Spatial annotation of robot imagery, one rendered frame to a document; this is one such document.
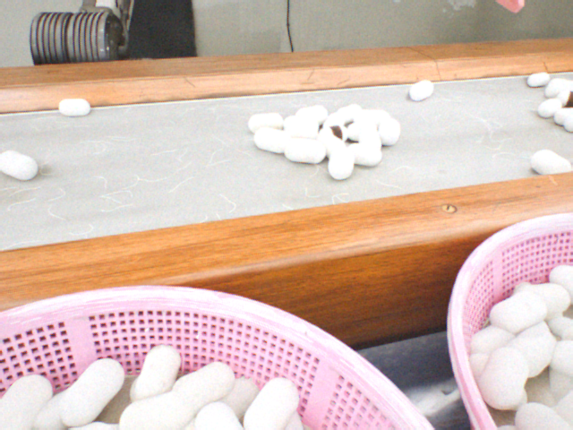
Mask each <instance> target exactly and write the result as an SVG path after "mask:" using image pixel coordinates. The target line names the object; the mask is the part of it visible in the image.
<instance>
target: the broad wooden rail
mask: <svg viewBox="0 0 573 430"><path fill-rule="evenodd" d="M568 72H573V38H559V39H525V40H506V41H489V42H471V44H454V45H435V46H418V47H383V48H365V49H347V50H330V51H311V52H294V53H276V54H258V55H240V56H205V57H187V58H169V59H157V60H134V61H116V62H98V63H80V64H45V65H28V66H9V67H0V115H9V114H22V113H34V112H47V110H59V104H60V102H61V101H62V100H63V99H85V100H87V101H88V102H89V103H90V107H91V108H96V107H108V106H122V105H133V104H146V103H159V102H171V101H184V100H196V99H221V98H233V97H245V96H258V95H270V94H283V93H296V92H307V91H321V90H344V89H357V88H370V87H382V86H395V85H407V84H417V83H419V82H422V81H429V82H456V81H469V80H481V79H494V78H506V76H519V75H531V74H533V73H568Z"/></svg>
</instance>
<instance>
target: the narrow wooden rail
mask: <svg viewBox="0 0 573 430"><path fill-rule="evenodd" d="M563 213H573V171H568V172H561V173H554V174H547V175H540V176H535V177H528V178H521V179H514V180H508V181H500V182H494V183H488V184H480V185H468V186H461V187H455V188H448V189H440V190H434V191H428V192H421V193H408V194H401V195H395V196H389V197H381V198H374V199H368V200H361V201H354V202H342V203H335V204H328V205H322V206H315V207H308V208H302V209H295V210H294V211H282V212H275V213H268V214H261V215H255V216H249V217H241V218H234V219H222V220H216V221H208V222H202V223H195V224H189V225H182V226H174V227H168V228H155V229H149V230H142V231H135V232H129V233H122V234H115V235H108V236H95V237H89V238H83V239H75V240H68V241H62V242H56V243H55V244H49V245H35V246H29V247H23V248H15V249H8V250H2V251H0V313H2V312H5V311H8V310H11V309H13V308H14V307H16V306H21V305H27V304H30V303H33V302H37V301H40V300H44V299H49V298H53V297H60V296H65V295H70V294H74V293H80V292H86V291H92V290H99V289H105V288H125V287H179V288H197V289H205V290H210V291H217V292H222V293H226V294H230V295H234V296H239V297H244V298H249V299H251V300H255V301H258V302H261V303H263V304H266V305H270V306H273V307H276V308H278V309H281V310H283V312H286V313H288V314H291V315H293V316H295V317H297V318H299V319H301V320H303V321H305V322H307V323H309V324H311V325H313V326H316V327H318V328H320V329H321V330H323V331H325V332H327V333H328V334H330V335H331V336H333V337H334V338H336V339H337V340H339V341H341V342H342V344H344V345H345V346H347V347H349V348H351V349H352V350H353V351H359V350H363V349H368V348H375V347H378V346H384V345H388V344H392V342H396V341H401V340H408V339H412V338H417V337H421V336H424V335H429V334H433V333H437V332H441V331H446V330H447V316H449V302H450V299H451V295H452V291H453V288H454V286H455V283H456V280H457V277H458V274H459V272H460V270H461V268H462V266H463V264H464V263H465V262H466V260H467V258H468V257H469V256H470V254H471V253H472V252H473V251H474V250H475V249H476V248H477V247H478V246H479V245H482V244H483V242H484V241H485V240H486V239H488V238H489V237H491V236H493V235H494V234H496V233H498V232H500V231H501V230H503V229H504V228H508V227H510V226H512V225H514V224H518V223H520V222H523V221H526V220H530V219H536V218H540V217H544V216H550V215H557V214H563Z"/></svg>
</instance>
